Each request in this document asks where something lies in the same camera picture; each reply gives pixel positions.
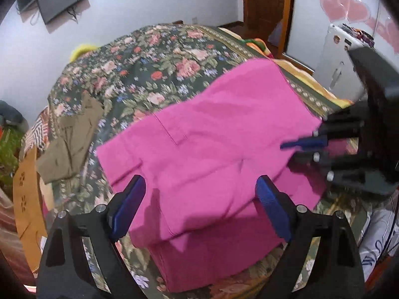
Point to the white mini fridge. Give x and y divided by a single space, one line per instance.
335 71

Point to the olive green folded pants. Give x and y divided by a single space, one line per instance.
66 154

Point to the floral dark green bedspread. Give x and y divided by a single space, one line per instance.
142 72

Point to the colourful striped blanket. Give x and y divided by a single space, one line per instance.
269 51

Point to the pink pants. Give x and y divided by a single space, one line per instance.
200 159

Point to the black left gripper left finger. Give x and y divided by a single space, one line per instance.
64 269

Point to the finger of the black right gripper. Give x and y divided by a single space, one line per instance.
324 134
348 171

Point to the orange wooden headboard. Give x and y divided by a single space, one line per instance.
28 211

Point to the brown wooden door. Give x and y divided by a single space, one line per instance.
263 16

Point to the green patterned bag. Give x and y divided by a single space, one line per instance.
11 141

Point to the grey plush toy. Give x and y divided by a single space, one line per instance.
12 117

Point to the striped red white cloth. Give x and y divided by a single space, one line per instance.
38 134

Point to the yellow pillow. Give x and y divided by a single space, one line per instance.
81 50

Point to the pink heart wall decoration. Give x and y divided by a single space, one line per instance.
356 11

